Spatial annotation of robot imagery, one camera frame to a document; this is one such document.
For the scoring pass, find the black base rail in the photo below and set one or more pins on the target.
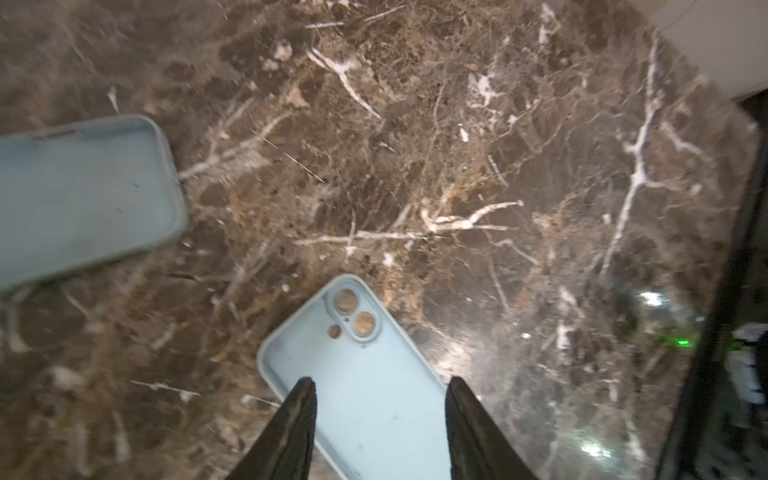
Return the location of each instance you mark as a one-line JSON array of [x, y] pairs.
[[720, 428]]

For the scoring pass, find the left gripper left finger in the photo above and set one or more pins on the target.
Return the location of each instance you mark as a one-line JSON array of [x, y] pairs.
[[285, 447]]

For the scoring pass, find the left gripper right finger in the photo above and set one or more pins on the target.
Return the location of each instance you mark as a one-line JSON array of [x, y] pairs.
[[478, 448]]

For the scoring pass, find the light blue phone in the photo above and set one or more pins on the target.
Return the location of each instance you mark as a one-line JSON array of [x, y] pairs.
[[380, 405], [81, 194]]

